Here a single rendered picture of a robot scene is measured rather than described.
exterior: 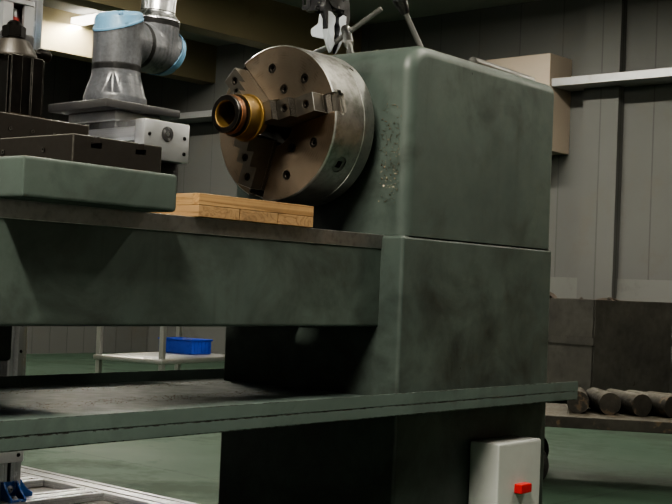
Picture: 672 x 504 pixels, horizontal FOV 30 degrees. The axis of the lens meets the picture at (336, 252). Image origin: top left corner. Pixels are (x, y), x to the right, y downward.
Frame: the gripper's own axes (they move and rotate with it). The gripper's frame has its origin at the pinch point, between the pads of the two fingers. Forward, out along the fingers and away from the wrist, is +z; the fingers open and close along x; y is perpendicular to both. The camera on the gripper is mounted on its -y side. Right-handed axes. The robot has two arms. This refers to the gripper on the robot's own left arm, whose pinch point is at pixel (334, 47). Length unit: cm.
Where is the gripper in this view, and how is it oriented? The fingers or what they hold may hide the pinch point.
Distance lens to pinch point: 288.4
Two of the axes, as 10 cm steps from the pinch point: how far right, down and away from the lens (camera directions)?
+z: -0.3, 10.0, -0.3
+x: -6.3, -0.4, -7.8
